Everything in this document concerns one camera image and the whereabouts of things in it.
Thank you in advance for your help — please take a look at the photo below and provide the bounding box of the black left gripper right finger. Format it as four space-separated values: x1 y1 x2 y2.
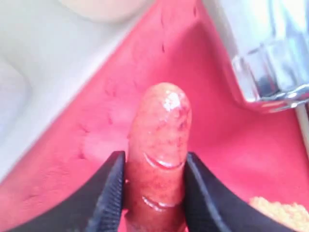
184 152 291 232

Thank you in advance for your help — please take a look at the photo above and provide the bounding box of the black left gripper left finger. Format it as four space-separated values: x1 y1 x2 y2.
11 151 126 232

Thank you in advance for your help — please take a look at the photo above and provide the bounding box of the orange fried nugget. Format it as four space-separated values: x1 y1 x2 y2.
249 197 309 232

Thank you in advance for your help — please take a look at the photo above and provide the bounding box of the red sausage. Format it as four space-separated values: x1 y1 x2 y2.
125 83 192 232

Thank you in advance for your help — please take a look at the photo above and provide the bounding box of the red tablecloth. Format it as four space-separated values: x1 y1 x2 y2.
0 0 309 231

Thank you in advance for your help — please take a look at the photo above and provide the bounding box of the white perforated plastic basket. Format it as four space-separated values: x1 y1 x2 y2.
0 57 32 144

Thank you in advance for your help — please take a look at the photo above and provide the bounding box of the shiny steel cup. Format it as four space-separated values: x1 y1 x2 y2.
203 0 309 113

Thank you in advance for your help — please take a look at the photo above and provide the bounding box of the cream plastic bin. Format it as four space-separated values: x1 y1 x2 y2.
60 0 154 22

